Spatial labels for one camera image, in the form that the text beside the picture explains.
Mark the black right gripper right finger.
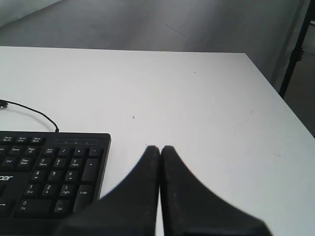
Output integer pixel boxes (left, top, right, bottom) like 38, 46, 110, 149
160, 146, 272, 236

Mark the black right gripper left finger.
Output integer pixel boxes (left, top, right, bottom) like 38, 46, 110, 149
54, 146, 159, 236

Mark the black acer keyboard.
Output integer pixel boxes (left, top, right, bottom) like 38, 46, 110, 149
0, 131, 111, 218

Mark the black metal stand pole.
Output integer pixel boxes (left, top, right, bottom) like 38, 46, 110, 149
278, 0, 315, 98

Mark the black USB cable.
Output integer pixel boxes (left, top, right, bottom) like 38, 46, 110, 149
0, 99, 60, 133

